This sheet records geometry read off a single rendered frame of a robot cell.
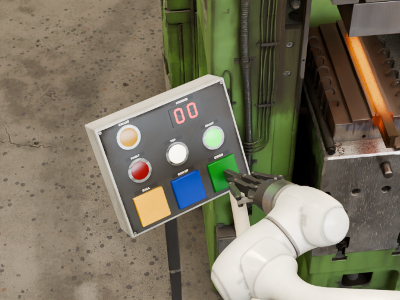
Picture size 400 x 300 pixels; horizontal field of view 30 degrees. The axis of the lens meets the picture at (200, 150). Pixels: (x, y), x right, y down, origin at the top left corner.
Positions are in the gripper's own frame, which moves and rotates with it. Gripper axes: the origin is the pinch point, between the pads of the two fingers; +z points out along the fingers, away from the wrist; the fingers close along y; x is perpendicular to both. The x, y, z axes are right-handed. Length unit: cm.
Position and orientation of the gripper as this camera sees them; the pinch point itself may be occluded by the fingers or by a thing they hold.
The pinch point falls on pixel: (233, 178)
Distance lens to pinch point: 178.7
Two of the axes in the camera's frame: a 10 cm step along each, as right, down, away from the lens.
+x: -2.8, -9.0, -3.3
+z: -4.3, -1.9, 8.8
